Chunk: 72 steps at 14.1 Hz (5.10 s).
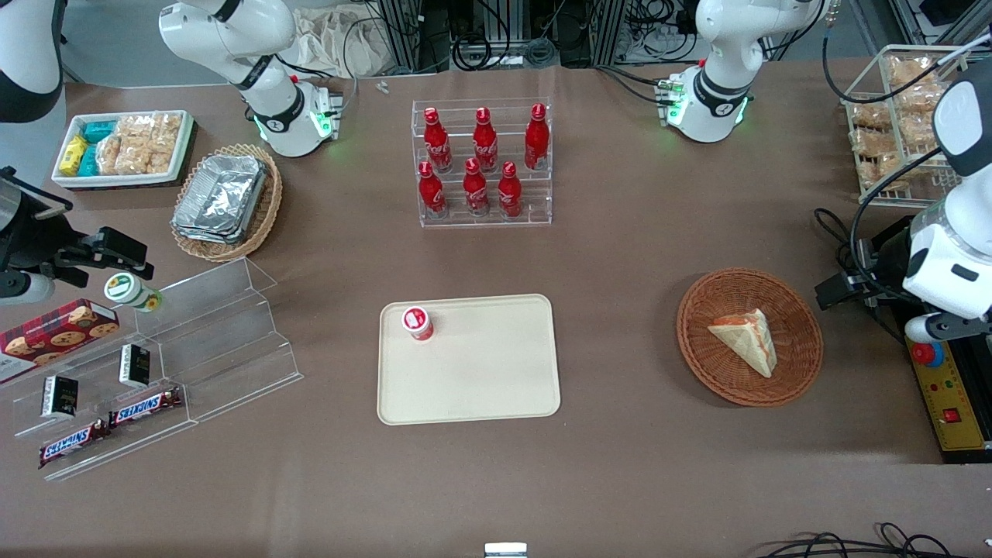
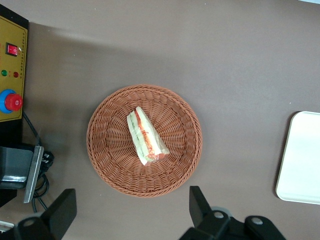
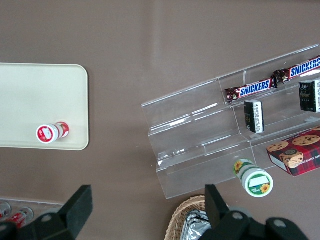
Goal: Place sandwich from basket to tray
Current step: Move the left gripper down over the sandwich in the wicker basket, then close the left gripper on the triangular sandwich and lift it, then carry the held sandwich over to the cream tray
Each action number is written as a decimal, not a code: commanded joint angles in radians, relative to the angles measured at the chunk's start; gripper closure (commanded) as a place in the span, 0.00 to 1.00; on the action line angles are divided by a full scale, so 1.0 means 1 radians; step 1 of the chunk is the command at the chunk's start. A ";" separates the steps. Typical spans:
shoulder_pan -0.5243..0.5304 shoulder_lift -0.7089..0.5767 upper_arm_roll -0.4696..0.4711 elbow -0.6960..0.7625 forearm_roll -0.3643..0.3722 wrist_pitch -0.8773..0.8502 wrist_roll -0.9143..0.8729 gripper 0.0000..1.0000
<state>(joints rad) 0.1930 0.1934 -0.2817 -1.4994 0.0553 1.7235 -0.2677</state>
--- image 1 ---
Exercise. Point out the aluminium foil tray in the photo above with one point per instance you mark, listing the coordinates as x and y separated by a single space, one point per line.
205 236
221 194

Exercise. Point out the teal snack packet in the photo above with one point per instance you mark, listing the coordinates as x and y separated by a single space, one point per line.
99 130
89 161

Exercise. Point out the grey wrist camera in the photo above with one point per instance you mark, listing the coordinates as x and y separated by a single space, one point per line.
23 288
942 327

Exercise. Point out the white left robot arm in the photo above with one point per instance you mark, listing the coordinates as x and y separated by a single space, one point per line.
721 85

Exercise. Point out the red emergency stop button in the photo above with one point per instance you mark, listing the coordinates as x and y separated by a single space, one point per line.
928 355

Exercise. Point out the red lidded yogurt cup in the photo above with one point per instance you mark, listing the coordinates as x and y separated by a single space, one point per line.
416 319

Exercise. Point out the aluminium frame post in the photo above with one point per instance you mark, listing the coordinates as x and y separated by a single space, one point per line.
611 31
401 31

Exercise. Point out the yellow snack packet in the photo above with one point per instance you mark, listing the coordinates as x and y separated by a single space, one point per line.
74 155

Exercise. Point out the red cola bottle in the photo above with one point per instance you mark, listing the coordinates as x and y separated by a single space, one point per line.
485 139
536 136
431 190
439 139
475 187
509 190

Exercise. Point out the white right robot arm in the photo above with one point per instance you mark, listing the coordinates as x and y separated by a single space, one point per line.
271 101

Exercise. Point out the round brown wicker basket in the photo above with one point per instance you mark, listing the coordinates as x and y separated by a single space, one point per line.
798 341

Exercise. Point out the white rectangular snack tray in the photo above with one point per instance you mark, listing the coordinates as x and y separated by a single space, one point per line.
124 181

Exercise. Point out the green and white cup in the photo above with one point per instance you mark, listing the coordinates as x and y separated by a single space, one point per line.
124 288

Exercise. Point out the beige plastic tray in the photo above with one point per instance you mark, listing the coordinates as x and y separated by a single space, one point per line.
465 372

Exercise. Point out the clear acrylic bottle rack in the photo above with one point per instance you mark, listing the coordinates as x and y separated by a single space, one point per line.
542 194

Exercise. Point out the red tartan cookie box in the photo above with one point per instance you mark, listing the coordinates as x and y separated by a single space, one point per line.
54 333

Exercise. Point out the snickers chocolate bar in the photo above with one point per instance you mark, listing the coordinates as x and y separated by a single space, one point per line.
71 443
146 406

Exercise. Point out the yellow black control box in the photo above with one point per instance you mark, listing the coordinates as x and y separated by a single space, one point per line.
949 387

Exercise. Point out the clear bag rice crackers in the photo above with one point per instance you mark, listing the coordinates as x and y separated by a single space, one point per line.
143 159
167 132
136 126
110 155

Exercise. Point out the oval tan wicker basket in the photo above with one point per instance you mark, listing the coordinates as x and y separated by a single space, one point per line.
267 209

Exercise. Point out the cream cloth bag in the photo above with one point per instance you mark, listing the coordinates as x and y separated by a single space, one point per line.
333 43

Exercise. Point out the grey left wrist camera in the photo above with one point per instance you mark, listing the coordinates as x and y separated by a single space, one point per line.
942 327

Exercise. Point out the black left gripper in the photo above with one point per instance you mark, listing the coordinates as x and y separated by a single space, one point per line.
886 262

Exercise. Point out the small white edge bracket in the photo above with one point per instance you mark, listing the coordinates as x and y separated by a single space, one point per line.
505 551

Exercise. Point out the small black box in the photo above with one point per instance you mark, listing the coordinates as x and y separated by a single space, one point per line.
60 397
135 366

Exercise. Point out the clear bag fried snack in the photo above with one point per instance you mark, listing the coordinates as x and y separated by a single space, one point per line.
918 130
911 70
880 172
869 115
914 98
868 142

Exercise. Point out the clear acrylic stepped shelf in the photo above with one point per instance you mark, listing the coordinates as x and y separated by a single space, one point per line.
232 341
155 435

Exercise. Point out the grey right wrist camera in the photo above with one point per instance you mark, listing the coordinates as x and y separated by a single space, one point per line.
23 288

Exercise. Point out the triangular sandwich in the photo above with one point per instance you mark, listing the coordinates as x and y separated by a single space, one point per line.
748 337

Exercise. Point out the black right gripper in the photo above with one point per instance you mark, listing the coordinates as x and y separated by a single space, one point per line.
31 240

